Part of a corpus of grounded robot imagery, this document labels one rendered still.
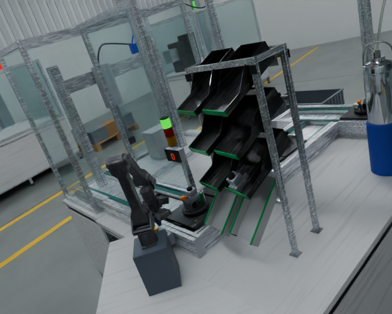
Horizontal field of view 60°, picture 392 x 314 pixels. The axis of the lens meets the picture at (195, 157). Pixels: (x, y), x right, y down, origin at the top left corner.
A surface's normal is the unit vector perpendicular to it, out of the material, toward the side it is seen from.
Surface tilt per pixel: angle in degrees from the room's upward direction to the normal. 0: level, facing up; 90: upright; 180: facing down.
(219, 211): 45
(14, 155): 90
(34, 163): 90
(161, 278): 90
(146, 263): 90
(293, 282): 0
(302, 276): 0
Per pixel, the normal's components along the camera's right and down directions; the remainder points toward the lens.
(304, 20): -0.58, 0.45
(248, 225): -0.76, -0.33
